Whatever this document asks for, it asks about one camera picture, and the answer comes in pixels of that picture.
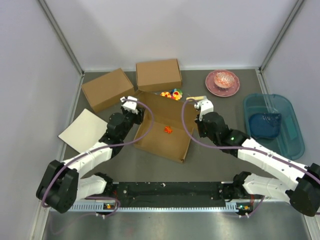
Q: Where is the cardboard box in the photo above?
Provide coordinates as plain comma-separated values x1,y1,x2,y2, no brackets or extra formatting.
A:
134,90,191,164
135,58,182,92
81,68,135,113

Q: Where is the grey slotted cable duct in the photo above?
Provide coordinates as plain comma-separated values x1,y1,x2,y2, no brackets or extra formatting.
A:
69,201,253,213

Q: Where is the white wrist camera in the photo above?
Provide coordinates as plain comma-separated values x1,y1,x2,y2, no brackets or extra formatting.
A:
194,99,214,121
120,96,138,115

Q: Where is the teal plastic bin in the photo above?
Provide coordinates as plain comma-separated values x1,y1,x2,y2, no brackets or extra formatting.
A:
243,93,305,160

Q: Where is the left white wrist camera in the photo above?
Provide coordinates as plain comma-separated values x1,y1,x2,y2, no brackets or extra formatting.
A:
120,96,138,115

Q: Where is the dark blue dish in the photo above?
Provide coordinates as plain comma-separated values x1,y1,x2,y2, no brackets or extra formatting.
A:
248,113,282,139

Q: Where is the white square board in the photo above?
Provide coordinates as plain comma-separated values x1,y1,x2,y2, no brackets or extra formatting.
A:
58,108,107,153

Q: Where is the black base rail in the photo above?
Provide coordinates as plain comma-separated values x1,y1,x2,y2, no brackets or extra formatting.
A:
84,181,253,203

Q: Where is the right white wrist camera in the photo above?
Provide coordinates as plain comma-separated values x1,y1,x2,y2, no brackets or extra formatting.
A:
194,99,214,121

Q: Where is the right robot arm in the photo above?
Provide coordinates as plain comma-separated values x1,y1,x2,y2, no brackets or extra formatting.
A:
195,112,320,217

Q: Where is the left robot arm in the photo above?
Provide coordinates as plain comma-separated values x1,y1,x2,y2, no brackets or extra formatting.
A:
36,106,145,214

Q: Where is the small orange toy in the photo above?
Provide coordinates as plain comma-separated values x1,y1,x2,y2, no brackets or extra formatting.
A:
163,126,173,134

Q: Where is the yellow chalk stick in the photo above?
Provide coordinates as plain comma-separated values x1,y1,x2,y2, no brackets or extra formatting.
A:
186,95,207,101

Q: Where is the orange flower plush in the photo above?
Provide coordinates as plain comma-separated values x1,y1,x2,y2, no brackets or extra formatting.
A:
160,92,172,98

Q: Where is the rainbow flower plush right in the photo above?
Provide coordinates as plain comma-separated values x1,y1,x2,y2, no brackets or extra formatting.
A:
170,88,183,101

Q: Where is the pink plate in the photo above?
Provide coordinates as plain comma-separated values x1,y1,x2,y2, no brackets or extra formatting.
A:
205,69,240,98

